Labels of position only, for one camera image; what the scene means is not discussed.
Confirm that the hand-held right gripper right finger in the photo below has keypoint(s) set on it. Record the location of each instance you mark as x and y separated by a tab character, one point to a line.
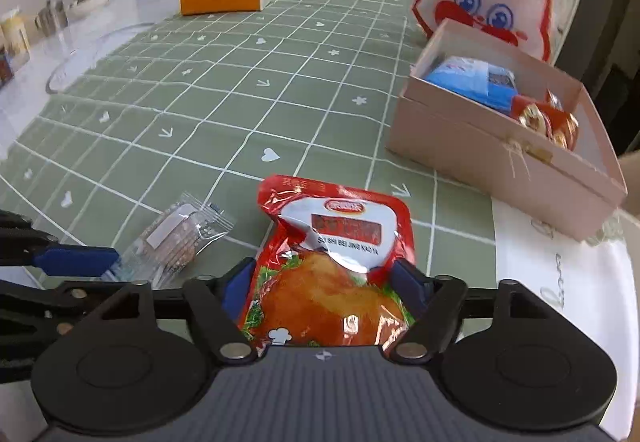
407	279

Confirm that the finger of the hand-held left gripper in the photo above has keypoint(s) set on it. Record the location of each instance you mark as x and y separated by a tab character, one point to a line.
75	261
30	302

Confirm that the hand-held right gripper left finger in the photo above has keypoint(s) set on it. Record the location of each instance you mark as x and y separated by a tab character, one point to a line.
239	289

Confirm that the red roast meat packet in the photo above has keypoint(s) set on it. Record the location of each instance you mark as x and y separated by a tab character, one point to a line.
325	282

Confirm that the clear crisp snack packet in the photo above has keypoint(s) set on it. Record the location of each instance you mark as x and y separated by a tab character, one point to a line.
175	237

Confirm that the pink cardboard box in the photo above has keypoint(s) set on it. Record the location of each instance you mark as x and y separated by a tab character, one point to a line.
475	157

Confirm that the blue snack packet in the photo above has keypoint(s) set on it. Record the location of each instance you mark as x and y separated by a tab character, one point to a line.
465	79

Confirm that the dark red snack packet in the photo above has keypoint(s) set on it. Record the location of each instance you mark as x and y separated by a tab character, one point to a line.
545	119

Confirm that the white cloth bag with script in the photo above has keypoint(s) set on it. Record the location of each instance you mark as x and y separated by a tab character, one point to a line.
550	282

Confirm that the glass turntable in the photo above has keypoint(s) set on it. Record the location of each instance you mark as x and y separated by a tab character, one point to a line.
85	62

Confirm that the small colourful box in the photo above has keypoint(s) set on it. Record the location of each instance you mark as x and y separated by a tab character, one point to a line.
5	67

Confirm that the cream jar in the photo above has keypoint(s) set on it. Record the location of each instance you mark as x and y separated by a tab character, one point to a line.
15	34

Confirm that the metal kettle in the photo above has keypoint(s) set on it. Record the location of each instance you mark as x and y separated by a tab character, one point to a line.
50	17

